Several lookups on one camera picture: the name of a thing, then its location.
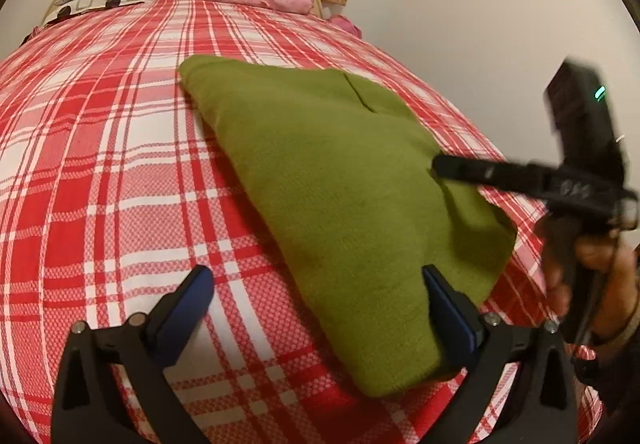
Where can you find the person's right hand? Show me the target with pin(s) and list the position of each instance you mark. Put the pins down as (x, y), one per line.
(591, 279)

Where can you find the dark sleeve forearm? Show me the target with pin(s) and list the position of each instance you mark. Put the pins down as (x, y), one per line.
(614, 373)

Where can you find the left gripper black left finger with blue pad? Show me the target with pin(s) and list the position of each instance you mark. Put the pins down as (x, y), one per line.
(89, 408)

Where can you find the red white plaid bedsheet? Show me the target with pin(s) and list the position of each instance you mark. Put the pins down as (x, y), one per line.
(111, 190)

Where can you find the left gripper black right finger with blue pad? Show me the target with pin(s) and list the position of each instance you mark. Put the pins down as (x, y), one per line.
(541, 405)

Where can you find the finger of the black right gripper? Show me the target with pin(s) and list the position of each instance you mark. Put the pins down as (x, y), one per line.
(531, 180)

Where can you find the green orange striped sweater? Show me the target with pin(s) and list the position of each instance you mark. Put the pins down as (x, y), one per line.
(340, 170)

